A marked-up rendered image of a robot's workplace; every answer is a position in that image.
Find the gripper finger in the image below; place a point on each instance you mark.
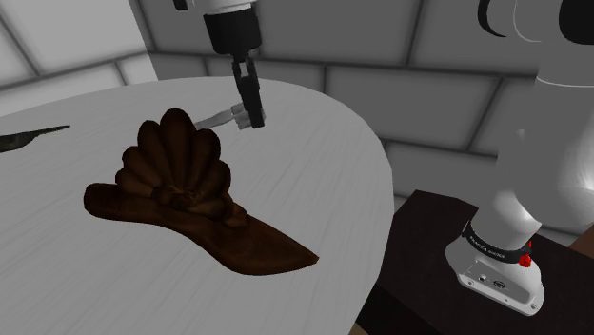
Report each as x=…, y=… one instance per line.
x=250, y=97

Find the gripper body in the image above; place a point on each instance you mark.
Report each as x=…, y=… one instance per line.
x=232, y=32

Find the silver metal utensil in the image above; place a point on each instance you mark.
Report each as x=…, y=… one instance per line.
x=222, y=118

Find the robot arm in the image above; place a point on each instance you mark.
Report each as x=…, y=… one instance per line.
x=533, y=167

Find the white round table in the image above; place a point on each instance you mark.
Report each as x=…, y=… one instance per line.
x=301, y=176

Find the brown carved wooden figure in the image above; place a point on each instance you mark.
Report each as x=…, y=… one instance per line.
x=185, y=185

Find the black pointed utensil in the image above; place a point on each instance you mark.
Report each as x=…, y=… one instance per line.
x=23, y=137

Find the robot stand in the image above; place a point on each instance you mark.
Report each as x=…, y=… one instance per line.
x=417, y=260

